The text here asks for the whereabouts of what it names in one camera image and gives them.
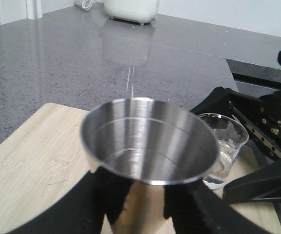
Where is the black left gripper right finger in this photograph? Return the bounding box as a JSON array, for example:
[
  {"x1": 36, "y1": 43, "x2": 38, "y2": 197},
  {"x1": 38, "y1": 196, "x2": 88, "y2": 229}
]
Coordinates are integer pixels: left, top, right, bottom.
[{"x1": 163, "y1": 181, "x2": 269, "y2": 234}]

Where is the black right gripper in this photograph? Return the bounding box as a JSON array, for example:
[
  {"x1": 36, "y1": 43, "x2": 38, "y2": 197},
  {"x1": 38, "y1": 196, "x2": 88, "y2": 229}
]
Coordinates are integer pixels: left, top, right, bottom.
[{"x1": 190, "y1": 87, "x2": 281, "y2": 204}]

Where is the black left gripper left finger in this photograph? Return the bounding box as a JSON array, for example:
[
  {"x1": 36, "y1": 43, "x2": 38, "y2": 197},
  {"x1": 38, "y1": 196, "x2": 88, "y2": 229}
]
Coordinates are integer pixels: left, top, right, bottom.
[{"x1": 11, "y1": 168, "x2": 128, "y2": 234}]

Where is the clear glass beaker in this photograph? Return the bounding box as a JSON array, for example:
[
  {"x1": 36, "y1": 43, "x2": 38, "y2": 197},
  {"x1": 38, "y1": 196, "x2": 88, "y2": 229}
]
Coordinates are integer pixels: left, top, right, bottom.
[{"x1": 199, "y1": 113, "x2": 249, "y2": 190}]

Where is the steel double jigger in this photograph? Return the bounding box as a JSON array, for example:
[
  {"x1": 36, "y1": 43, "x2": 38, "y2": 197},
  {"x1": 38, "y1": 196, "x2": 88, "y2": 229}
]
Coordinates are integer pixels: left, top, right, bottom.
[{"x1": 80, "y1": 97, "x2": 219, "y2": 234}]

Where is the light wooden cutting board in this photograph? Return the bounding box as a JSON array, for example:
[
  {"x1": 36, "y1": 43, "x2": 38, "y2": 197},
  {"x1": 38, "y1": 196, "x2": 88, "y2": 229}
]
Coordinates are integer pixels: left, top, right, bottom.
[{"x1": 0, "y1": 103, "x2": 281, "y2": 234}]

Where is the white kitchen appliance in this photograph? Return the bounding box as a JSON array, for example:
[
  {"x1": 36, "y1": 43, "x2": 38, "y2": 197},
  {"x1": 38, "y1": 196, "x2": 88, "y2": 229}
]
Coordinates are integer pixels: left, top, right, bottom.
[{"x1": 104, "y1": 0, "x2": 160, "y2": 25}]

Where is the white cable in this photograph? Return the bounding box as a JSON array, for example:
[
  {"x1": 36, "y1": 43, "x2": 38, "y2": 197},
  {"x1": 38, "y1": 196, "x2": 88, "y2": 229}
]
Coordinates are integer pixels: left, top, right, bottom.
[{"x1": 74, "y1": 0, "x2": 98, "y2": 12}]

